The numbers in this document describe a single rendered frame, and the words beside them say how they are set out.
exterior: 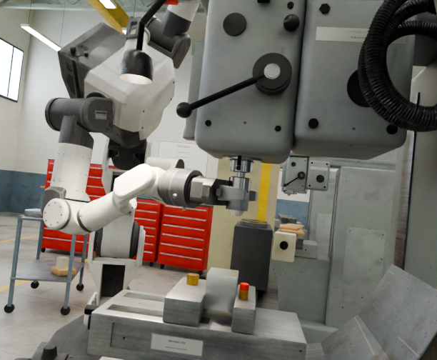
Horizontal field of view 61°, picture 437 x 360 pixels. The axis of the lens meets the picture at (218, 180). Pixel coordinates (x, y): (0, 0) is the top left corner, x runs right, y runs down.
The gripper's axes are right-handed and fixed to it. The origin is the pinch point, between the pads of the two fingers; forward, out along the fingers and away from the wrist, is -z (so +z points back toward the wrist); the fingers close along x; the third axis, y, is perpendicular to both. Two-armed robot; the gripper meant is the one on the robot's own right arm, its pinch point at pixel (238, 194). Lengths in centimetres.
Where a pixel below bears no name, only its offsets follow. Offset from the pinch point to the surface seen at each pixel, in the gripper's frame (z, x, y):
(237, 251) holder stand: 14.8, 33.3, 18.0
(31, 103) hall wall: 998, 581, -186
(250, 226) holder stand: 12.8, 36.2, 10.0
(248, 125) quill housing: -5.0, -8.7, -13.0
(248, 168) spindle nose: -2.2, -0.8, -5.5
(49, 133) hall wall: 932, 606, -101
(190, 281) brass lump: 1.8, -12.1, 16.8
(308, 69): -14.5, -6.9, -23.5
